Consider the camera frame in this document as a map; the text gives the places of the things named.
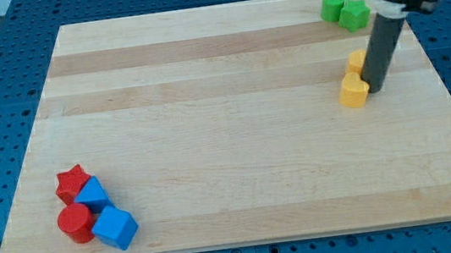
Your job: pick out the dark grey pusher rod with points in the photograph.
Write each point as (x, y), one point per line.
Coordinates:
(381, 46)

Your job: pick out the blue cube block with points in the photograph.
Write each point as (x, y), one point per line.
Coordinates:
(115, 227)

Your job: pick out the yellow rounded block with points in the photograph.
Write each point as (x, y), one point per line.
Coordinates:
(356, 61)

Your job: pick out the green cylinder block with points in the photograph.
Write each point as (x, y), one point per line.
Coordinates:
(331, 10)

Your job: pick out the light wooden board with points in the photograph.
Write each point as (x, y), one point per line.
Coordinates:
(221, 127)

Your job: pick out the blue triangle block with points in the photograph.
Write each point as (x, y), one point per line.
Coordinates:
(94, 196)

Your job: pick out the red cylinder block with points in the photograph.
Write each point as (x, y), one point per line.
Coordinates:
(76, 222)

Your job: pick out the yellow heart block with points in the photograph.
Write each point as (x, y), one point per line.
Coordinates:
(353, 91)

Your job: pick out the green star block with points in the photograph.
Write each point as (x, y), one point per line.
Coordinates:
(354, 15)

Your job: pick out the red star block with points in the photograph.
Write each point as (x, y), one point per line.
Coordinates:
(70, 183)

